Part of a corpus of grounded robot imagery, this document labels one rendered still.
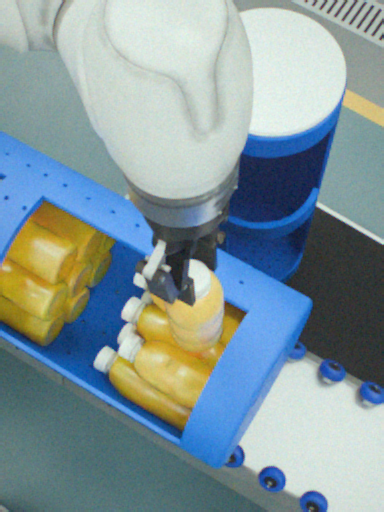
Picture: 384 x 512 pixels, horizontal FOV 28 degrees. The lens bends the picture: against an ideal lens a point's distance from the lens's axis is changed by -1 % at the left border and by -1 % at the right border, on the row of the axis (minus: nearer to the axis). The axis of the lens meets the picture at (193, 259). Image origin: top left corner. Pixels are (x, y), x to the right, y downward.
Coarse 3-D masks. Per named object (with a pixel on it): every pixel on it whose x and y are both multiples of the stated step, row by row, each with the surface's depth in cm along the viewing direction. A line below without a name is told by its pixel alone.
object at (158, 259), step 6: (156, 246) 65; (162, 246) 65; (156, 252) 65; (162, 252) 65; (150, 258) 65; (156, 258) 65; (162, 258) 65; (150, 264) 65; (156, 264) 65; (162, 264) 66; (144, 270) 65; (150, 270) 65; (168, 270) 66; (144, 276) 65; (150, 276) 65
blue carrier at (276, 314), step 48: (0, 144) 116; (0, 192) 109; (48, 192) 110; (96, 192) 114; (0, 240) 107; (144, 240) 108; (96, 288) 133; (240, 288) 105; (288, 288) 110; (0, 336) 116; (96, 336) 129; (240, 336) 101; (288, 336) 101; (96, 384) 119; (240, 384) 99; (192, 432) 103; (240, 432) 108
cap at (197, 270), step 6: (192, 264) 82; (198, 264) 82; (192, 270) 82; (198, 270) 82; (204, 270) 82; (192, 276) 82; (198, 276) 82; (204, 276) 82; (198, 282) 82; (204, 282) 81; (198, 288) 81; (204, 288) 82; (198, 294) 82
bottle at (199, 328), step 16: (208, 288) 83; (176, 304) 85; (208, 304) 84; (176, 320) 87; (192, 320) 86; (208, 320) 87; (176, 336) 95; (192, 336) 91; (208, 336) 93; (192, 352) 98
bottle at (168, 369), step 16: (144, 352) 111; (160, 352) 111; (176, 352) 111; (144, 368) 111; (160, 368) 110; (176, 368) 110; (192, 368) 110; (208, 368) 111; (160, 384) 110; (176, 384) 109; (192, 384) 109; (176, 400) 111; (192, 400) 109
